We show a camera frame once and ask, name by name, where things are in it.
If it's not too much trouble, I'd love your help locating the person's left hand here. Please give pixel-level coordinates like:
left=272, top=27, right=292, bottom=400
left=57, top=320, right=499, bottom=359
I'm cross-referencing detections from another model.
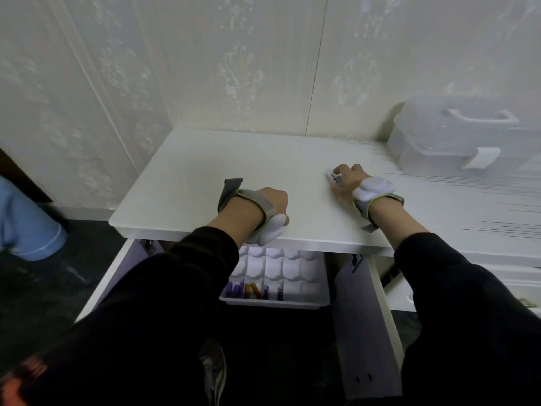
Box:
left=255, top=187, right=289, bottom=221

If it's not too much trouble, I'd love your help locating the light blue plastic bin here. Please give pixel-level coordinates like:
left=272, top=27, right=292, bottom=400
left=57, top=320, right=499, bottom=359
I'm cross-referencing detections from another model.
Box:
left=0, top=176, right=68, bottom=262

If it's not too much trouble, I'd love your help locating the white tracker with grey strap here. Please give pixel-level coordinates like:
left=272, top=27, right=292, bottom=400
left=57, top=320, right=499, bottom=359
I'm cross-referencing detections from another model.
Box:
left=352, top=176, right=405, bottom=233
left=217, top=178, right=291, bottom=247

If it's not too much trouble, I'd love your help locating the person's right forearm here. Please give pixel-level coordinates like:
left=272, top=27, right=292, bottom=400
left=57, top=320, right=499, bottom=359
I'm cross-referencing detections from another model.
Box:
left=367, top=197, right=541, bottom=406

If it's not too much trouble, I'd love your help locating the person's right hand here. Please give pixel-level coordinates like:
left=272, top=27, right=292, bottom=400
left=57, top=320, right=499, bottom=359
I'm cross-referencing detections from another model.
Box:
left=329, top=164, right=373, bottom=208

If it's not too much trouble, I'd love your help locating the person's left forearm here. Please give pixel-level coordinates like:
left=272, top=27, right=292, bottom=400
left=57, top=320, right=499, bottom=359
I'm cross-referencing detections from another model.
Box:
left=0, top=198, right=265, bottom=406

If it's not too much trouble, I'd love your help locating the white compartment organizer tray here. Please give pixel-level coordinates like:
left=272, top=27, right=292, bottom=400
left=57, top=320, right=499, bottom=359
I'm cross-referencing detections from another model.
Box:
left=219, top=246, right=331, bottom=310

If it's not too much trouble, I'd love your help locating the translucent plastic storage box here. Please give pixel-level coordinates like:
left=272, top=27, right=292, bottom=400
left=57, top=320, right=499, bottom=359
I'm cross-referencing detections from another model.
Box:
left=387, top=96, right=541, bottom=179

